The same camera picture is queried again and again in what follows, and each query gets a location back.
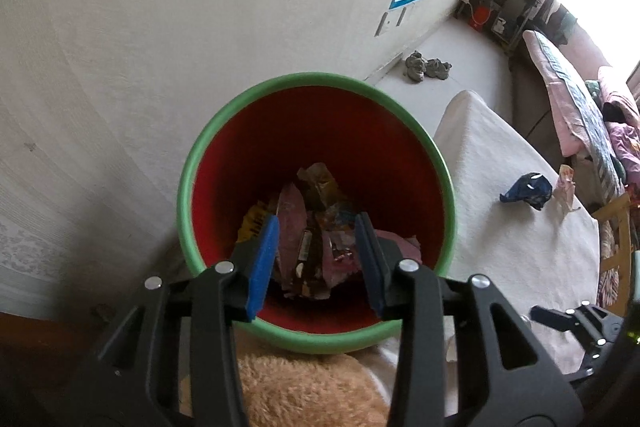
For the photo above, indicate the blue plaid bed sheet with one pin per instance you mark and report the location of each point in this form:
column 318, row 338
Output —
column 578, row 121

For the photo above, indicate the red small bucket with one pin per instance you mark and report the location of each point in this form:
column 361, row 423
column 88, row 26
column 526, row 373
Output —
column 479, row 17

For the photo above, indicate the pink snack wrapper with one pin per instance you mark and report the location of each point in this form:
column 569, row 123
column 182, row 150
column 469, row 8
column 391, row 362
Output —
column 293, row 239

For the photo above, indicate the small pink white wrapper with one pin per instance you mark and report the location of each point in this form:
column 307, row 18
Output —
column 564, row 192

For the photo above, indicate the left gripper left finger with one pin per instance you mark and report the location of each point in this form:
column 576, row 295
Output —
column 168, row 358

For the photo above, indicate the purple quilt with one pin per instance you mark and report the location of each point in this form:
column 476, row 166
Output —
column 625, row 143

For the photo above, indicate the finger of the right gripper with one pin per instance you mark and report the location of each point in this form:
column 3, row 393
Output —
column 605, row 337

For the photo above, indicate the white wall socket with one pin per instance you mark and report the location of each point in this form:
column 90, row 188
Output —
column 384, row 24

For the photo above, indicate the white towel table cover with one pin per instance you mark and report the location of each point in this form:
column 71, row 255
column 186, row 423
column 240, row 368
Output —
column 535, row 258

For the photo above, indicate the green red trash bin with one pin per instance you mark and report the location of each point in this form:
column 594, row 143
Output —
column 379, row 153

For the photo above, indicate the yellow candy wrapper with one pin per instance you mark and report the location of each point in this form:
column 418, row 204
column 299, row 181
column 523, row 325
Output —
column 254, row 220

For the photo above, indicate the beige plush blanket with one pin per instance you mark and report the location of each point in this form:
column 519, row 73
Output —
column 283, row 388

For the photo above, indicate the pink foil bag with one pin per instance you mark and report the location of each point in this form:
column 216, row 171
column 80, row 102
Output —
column 340, row 256

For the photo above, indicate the pink pillow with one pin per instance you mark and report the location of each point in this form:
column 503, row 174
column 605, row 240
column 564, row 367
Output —
column 615, row 90

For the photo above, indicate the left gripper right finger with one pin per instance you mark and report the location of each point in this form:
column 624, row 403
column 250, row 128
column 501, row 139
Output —
column 466, row 358

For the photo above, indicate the dark blue floral wrapper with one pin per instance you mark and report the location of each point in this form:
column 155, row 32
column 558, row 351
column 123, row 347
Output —
column 533, row 188

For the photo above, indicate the dark storage shelf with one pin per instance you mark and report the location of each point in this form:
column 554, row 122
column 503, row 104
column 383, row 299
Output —
column 507, row 22

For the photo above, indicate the brown drink carton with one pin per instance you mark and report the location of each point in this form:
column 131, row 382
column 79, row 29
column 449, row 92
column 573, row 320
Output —
column 319, row 188

